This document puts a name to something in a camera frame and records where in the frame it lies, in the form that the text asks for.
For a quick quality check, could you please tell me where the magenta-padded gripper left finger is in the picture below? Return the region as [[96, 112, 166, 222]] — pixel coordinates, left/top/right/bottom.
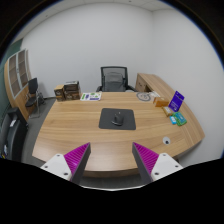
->
[[40, 142, 92, 185]]

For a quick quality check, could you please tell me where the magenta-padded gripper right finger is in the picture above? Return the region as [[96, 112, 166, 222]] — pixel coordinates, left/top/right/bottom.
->
[[131, 142, 185, 185]]

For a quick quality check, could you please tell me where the black computer mouse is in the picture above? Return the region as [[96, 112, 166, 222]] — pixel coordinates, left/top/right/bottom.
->
[[111, 111, 126, 127]]

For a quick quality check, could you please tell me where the dark grey mouse pad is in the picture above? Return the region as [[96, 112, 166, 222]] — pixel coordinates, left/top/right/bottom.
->
[[98, 107, 137, 131]]

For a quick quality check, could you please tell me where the green packet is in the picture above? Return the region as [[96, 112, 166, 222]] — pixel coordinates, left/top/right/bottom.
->
[[172, 111, 188, 127]]

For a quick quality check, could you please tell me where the small yellow box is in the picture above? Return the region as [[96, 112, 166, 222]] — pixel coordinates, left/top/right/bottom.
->
[[162, 105, 174, 118]]

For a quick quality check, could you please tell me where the orange cardboard box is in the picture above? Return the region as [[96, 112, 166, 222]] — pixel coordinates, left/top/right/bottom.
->
[[152, 96, 170, 108]]

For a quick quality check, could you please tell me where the round grey disc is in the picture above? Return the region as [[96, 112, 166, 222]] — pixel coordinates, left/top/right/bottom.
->
[[135, 91, 152, 102]]

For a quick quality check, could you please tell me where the purple standing sign card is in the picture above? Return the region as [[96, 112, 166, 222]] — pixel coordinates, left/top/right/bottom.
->
[[168, 90, 185, 113]]

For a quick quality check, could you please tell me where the white printed leaflet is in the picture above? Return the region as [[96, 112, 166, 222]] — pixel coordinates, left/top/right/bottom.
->
[[79, 91, 103, 102]]

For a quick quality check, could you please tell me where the brown printed cardboard box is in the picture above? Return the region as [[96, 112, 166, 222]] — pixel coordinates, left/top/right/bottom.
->
[[63, 89, 82, 101]]

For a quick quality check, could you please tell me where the black leather armchair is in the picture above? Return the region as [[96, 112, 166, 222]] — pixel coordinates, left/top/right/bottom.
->
[[0, 107, 29, 163]]

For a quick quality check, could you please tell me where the dark flat cardboard box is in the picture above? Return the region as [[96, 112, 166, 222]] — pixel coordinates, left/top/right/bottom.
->
[[63, 80, 80, 93]]

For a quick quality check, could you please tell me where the wooden side desk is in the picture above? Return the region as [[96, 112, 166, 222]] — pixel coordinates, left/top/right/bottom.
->
[[134, 72, 188, 101]]

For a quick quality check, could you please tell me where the black visitor chair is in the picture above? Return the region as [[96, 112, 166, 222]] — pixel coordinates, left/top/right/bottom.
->
[[24, 77, 45, 118]]

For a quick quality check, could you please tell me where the black mesh office chair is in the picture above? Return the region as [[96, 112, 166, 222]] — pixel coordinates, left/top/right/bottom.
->
[[95, 65, 138, 93]]

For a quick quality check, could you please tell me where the wooden shelf unit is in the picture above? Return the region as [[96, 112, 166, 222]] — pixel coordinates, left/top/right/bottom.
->
[[3, 48, 34, 119]]

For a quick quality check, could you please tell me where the white round cable grommet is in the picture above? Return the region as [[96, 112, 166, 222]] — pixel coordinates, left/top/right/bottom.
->
[[161, 136, 172, 146]]

